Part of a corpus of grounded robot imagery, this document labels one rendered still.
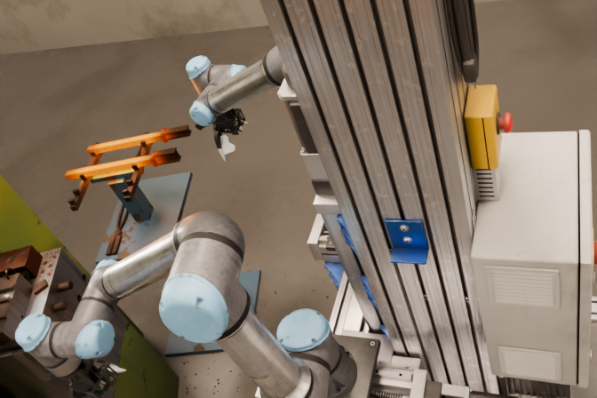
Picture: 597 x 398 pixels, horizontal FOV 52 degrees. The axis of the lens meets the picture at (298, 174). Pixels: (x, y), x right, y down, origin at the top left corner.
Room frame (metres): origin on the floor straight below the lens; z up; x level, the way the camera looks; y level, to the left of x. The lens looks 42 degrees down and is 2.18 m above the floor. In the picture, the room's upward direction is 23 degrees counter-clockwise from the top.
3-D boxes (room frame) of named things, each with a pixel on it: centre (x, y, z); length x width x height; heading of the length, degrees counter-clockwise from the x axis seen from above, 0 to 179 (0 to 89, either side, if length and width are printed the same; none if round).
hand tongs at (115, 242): (1.95, 0.65, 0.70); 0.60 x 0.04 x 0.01; 163
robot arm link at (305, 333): (0.80, 0.13, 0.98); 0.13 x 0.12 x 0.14; 155
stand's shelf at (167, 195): (1.81, 0.60, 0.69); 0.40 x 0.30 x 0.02; 160
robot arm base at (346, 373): (0.81, 0.13, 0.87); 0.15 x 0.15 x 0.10
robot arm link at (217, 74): (1.57, 0.08, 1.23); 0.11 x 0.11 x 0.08; 49
